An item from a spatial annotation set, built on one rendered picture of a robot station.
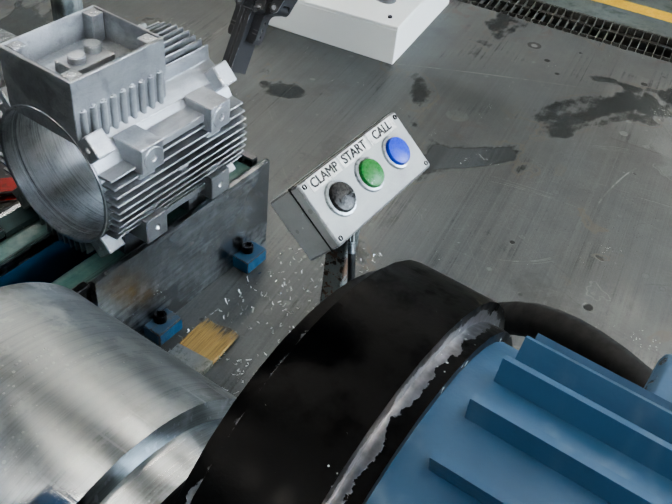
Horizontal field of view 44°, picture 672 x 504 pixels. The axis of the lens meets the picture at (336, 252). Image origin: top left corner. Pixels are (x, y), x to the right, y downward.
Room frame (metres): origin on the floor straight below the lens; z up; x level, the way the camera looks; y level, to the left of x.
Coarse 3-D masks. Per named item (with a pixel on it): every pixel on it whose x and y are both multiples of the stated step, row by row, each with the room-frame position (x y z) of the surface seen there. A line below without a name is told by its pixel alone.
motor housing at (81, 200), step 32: (160, 32) 0.82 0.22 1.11; (192, 64) 0.79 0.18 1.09; (224, 96) 0.79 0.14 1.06; (0, 128) 0.70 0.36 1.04; (32, 128) 0.74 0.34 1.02; (160, 128) 0.70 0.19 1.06; (192, 128) 0.73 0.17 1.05; (224, 128) 0.76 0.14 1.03; (0, 160) 0.71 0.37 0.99; (32, 160) 0.72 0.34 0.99; (64, 160) 0.75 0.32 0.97; (192, 160) 0.71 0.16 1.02; (224, 160) 0.76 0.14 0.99; (32, 192) 0.70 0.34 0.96; (64, 192) 0.72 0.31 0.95; (96, 192) 0.73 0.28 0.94; (128, 192) 0.63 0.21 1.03; (160, 192) 0.67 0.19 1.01; (192, 192) 0.72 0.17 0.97; (64, 224) 0.68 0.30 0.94; (96, 224) 0.68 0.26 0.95; (128, 224) 0.64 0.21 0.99
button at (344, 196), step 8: (336, 184) 0.63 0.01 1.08; (344, 184) 0.63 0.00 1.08; (336, 192) 0.62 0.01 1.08; (344, 192) 0.62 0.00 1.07; (352, 192) 0.63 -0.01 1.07; (336, 200) 0.61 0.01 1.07; (344, 200) 0.62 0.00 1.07; (352, 200) 0.62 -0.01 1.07; (336, 208) 0.61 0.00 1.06; (344, 208) 0.61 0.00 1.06; (352, 208) 0.62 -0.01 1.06
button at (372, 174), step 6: (360, 162) 0.67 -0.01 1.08; (366, 162) 0.67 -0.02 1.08; (372, 162) 0.67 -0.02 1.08; (360, 168) 0.66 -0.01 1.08; (366, 168) 0.66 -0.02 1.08; (372, 168) 0.67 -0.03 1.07; (378, 168) 0.67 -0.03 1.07; (360, 174) 0.66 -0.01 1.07; (366, 174) 0.66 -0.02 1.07; (372, 174) 0.66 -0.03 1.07; (378, 174) 0.67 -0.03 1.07; (366, 180) 0.65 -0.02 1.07; (372, 180) 0.66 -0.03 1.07; (378, 180) 0.66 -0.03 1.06; (372, 186) 0.65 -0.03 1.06; (378, 186) 0.66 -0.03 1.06
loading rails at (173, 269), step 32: (256, 160) 0.86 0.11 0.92; (224, 192) 0.78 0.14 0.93; (256, 192) 0.83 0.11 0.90; (0, 224) 0.68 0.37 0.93; (32, 224) 0.70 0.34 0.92; (192, 224) 0.73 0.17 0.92; (224, 224) 0.78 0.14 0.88; (256, 224) 0.83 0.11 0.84; (0, 256) 0.64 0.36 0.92; (32, 256) 0.66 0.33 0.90; (64, 256) 0.70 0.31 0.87; (96, 256) 0.66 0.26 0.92; (128, 256) 0.65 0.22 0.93; (160, 256) 0.68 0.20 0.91; (192, 256) 0.73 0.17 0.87; (224, 256) 0.78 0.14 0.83; (256, 256) 0.80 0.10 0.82; (96, 288) 0.60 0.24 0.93; (128, 288) 0.64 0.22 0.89; (160, 288) 0.68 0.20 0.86; (192, 288) 0.72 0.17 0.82; (128, 320) 0.63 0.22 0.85; (160, 320) 0.66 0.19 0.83
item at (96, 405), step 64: (0, 320) 0.34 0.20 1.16; (64, 320) 0.36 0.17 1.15; (0, 384) 0.29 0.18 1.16; (64, 384) 0.30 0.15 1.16; (128, 384) 0.31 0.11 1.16; (192, 384) 0.33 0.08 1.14; (0, 448) 0.25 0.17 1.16; (64, 448) 0.25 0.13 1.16; (128, 448) 0.26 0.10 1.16; (192, 448) 0.28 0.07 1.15
